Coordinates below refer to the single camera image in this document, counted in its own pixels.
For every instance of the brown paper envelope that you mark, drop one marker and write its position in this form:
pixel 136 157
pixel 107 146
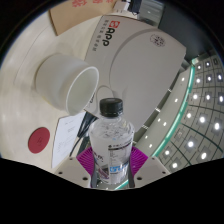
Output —
pixel 73 16

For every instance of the ceiling lights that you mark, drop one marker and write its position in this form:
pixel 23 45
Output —
pixel 202 119

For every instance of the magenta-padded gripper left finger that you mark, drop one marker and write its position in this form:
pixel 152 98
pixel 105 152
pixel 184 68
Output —
pixel 85 160

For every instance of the black power brick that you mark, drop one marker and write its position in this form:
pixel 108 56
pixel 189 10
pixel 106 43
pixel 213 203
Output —
pixel 146 8

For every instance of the flat round red coaster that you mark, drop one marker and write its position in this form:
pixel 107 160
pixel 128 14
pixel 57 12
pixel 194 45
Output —
pixel 39 140

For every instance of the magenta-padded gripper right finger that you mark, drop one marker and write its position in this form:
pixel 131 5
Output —
pixel 138 160

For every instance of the white paper cup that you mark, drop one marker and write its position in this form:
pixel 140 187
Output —
pixel 56 80

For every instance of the white power adapter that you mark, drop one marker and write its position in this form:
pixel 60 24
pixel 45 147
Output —
pixel 126 6

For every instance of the white cardboard paper box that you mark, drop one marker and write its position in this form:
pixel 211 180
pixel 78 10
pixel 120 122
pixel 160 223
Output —
pixel 140 73

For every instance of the clear black-capped water bottle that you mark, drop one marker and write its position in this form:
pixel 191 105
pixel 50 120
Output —
pixel 111 140

